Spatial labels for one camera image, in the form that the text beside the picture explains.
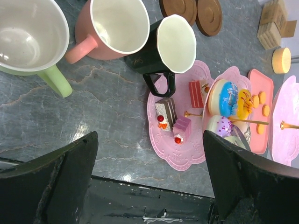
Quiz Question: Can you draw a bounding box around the purple donut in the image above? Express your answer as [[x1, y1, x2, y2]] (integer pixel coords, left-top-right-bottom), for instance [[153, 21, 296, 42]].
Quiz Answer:
[[206, 115, 232, 138]]

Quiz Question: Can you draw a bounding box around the brown saucer left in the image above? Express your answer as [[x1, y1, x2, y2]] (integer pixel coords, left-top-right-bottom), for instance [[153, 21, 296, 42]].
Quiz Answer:
[[159, 0, 197, 26]]

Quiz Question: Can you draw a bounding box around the blue donut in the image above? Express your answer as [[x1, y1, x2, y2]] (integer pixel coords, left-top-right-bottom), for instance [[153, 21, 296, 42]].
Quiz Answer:
[[208, 79, 238, 118]]

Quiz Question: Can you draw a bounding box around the pink dessert tray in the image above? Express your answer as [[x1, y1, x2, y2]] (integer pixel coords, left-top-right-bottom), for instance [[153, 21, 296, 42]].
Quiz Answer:
[[248, 69, 274, 154]]

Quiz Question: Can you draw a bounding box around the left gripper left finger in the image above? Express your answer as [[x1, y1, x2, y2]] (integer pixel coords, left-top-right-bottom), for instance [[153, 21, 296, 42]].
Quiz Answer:
[[0, 131, 98, 224]]

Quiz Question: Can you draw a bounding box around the cardboard box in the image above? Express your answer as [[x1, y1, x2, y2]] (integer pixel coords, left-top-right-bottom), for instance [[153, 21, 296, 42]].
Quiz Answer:
[[257, 0, 297, 50]]

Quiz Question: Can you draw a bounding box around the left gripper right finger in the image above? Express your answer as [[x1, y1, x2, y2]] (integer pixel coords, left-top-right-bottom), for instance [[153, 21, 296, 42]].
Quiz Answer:
[[203, 130, 299, 224]]

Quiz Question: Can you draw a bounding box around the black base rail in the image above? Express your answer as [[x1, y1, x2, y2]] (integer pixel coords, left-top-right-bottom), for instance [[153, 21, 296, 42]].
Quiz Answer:
[[79, 175, 221, 224]]

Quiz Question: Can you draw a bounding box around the yellow donut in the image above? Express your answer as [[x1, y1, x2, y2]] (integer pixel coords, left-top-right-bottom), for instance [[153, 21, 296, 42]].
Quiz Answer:
[[236, 89, 253, 119]]

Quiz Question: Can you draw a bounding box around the round biscuit left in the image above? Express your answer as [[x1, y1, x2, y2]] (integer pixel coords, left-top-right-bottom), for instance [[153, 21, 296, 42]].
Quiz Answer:
[[252, 95, 260, 108]]

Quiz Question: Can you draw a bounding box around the round biscuit top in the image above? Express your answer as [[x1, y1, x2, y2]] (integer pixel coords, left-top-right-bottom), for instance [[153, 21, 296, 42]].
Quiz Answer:
[[258, 91, 267, 104]]

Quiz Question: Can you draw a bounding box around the chocolate cake slice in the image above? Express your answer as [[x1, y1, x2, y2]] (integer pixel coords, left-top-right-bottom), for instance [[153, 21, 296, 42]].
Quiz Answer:
[[155, 98, 177, 132]]

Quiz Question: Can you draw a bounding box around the white chocolate drizzle donut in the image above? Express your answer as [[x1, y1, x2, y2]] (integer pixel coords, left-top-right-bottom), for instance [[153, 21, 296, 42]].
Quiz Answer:
[[233, 121, 251, 144]]

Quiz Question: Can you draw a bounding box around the pink striped cake slice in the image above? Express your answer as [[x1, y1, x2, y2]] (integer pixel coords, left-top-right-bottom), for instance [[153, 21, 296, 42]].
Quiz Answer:
[[173, 116, 192, 144]]

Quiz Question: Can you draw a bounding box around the black mug white inside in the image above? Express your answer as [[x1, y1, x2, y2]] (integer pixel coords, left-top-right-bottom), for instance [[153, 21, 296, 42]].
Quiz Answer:
[[124, 14, 197, 98]]

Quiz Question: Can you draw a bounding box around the pink three-tier cake stand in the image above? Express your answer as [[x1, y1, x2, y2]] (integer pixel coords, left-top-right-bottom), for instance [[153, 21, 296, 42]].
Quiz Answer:
[[146, 60, 299, 172]]

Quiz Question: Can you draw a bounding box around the pink mug white inside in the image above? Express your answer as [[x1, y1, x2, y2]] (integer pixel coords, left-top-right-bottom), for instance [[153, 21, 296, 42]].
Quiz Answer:
[[65, 0, 150, 64]]

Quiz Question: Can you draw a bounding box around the green mug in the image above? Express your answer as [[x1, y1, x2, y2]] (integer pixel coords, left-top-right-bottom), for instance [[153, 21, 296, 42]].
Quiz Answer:
[[0, 0, 72, 98]]

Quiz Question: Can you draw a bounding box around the brown saucer middle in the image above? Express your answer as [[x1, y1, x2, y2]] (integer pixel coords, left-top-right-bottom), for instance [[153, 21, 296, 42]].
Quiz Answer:
[[196, 0, 222, 36]]

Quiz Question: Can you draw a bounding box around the round biscuit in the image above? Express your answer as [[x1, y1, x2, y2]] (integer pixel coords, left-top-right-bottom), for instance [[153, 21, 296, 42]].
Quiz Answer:
[[252, 95, 260, 108], [256, 124, 266, 135], [258, 91, 267, 104], [262, 105, 270, 117]]

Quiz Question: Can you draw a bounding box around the round biscuit upper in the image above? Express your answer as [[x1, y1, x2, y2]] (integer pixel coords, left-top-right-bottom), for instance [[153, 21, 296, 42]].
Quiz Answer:
[[262, 105, 270, 117]]

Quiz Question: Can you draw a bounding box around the red layered cake slice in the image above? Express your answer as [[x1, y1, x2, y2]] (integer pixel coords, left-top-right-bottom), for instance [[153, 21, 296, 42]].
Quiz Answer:
[[189, 80, 210, 108]]

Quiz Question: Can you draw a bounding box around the brown saucer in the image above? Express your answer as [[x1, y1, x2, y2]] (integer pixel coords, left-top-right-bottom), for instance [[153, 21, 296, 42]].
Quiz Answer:
[[159, 0, 197, 26], [196, 0, 222, 36]]

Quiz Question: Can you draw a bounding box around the round biscuit lower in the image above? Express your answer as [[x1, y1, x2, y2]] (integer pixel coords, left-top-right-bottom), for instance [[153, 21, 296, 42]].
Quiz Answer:
[[256, 124, 266, 135]]

